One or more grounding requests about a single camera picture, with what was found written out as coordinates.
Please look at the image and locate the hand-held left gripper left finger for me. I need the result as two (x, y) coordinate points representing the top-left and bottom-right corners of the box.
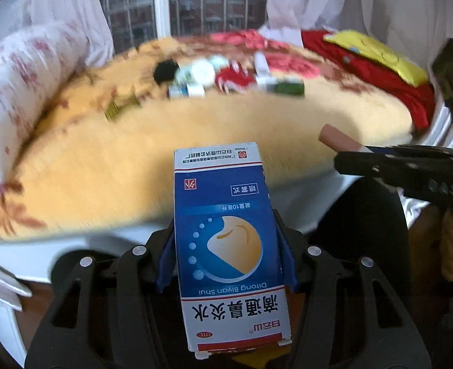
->
(24, 219), (179, 369)

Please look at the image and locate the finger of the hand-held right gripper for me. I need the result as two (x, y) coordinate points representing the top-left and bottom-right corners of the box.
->
(363, 144), (453, 157)
(334, 152), (408, 192)

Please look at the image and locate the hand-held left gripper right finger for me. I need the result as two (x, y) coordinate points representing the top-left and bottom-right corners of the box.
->
(273, 208), (431, 369)

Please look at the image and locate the pink tube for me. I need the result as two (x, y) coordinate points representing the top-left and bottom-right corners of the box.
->
(319, 124), (371, 153)

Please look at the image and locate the blue and white medicine box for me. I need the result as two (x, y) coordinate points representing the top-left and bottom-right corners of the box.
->
(173, 142), (293, 360)

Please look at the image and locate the white round tub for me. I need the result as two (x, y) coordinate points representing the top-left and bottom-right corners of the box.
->
(176, 61), (216, 85)

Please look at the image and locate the silver satin bed skirt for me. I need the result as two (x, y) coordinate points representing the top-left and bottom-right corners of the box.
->
(399, 100), (453, 224)

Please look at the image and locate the red cloth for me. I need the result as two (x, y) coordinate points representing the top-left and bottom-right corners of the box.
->
(301, 30), (437, 129)

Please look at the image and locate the yellow cloth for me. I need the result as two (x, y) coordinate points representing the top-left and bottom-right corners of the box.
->
(324, 30), (430, 86)

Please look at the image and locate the yellow plush floral blanket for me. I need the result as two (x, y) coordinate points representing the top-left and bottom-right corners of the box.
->
(0, 33), (415, 243)

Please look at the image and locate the dark green box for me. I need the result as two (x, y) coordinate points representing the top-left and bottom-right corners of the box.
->
(275, 81), (305, 98)

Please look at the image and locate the pink patterned cloth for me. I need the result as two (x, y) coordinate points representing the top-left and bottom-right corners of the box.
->
(211, 29), (327, 81)

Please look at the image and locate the slim white box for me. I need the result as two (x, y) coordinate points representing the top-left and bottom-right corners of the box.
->
(254, 52), (270, 78)

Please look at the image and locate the red and white packet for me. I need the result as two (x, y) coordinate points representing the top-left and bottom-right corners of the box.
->
(216, 63), (258, 93)

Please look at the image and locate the gold comb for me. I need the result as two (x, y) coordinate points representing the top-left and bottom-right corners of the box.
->
(104, 98), (140, 123)

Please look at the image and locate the black round ball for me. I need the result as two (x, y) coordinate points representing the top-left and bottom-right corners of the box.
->
(153, 60), (178, 84)

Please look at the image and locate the white framed window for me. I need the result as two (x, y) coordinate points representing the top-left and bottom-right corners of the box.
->
(94, 0), (269, 52)

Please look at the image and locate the white floral bolster pillow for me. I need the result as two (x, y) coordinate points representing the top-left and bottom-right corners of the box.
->
(0, 21), (96, 200)

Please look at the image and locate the white bed frame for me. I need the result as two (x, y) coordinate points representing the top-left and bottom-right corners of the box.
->
(0, 215), (350, 354)

